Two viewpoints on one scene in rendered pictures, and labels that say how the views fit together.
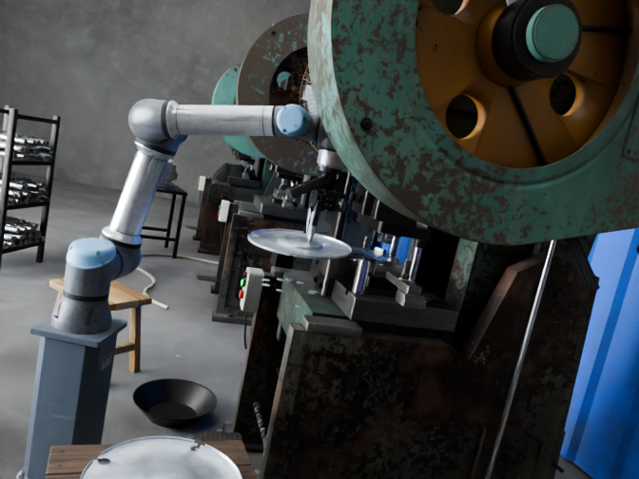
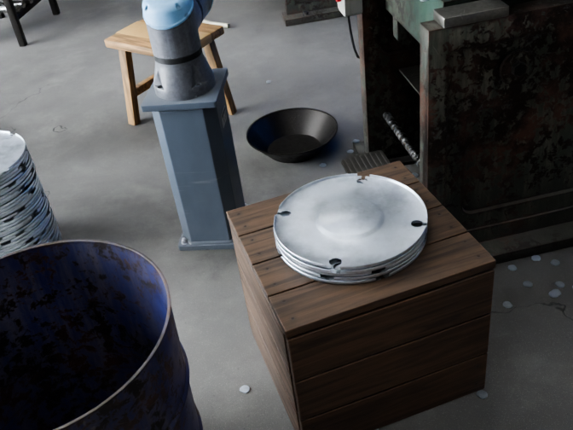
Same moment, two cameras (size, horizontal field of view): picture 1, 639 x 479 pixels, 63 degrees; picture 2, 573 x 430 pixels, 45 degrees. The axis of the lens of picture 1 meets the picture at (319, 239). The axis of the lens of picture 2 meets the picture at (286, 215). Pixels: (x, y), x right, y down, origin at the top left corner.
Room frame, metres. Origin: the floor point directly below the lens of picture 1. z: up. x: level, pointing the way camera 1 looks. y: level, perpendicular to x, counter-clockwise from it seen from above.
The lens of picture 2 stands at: (-0.18, 0.14, 1.19)
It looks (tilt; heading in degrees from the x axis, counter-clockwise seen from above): 36 degrees down; 9
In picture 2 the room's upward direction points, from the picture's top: 8 degrees counter-clockwise
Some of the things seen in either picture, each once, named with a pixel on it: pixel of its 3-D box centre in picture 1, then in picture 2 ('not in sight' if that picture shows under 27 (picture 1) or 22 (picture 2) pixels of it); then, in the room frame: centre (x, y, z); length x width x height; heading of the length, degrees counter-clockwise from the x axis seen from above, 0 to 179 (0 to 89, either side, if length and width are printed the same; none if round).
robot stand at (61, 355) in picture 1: (71, 399); (202, 162); (1.35, 0.59, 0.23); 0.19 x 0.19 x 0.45; 0
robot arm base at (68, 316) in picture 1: (84, 307); (181, 67); (1.35, 0.59, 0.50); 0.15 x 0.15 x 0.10
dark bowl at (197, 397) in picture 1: (174, 406); (292, 139); (1.77, 0.40, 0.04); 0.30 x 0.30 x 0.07
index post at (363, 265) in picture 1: (361, 275); not in sight; (1.31, -0.12, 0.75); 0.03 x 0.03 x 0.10; 16
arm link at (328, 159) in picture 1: (330, 160); not in sight; (1.45, 0.01, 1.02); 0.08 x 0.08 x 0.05
